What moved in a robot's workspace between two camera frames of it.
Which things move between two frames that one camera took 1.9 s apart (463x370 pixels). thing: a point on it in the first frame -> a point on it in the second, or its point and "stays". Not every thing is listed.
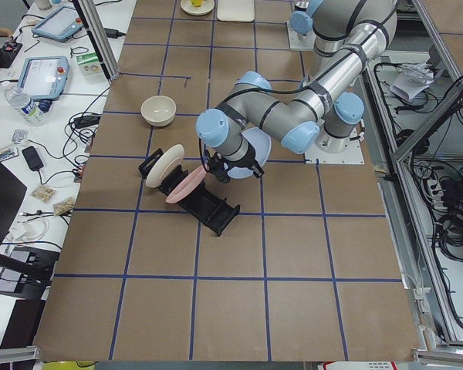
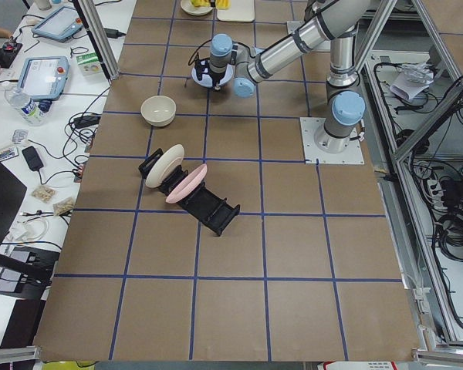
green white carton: [89, 64] stays
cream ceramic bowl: [158, 110] stays
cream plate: [163, 164] stays
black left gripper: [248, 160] -> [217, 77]
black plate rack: [207, 206] stays
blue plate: [261, 141] -> [207, 81]
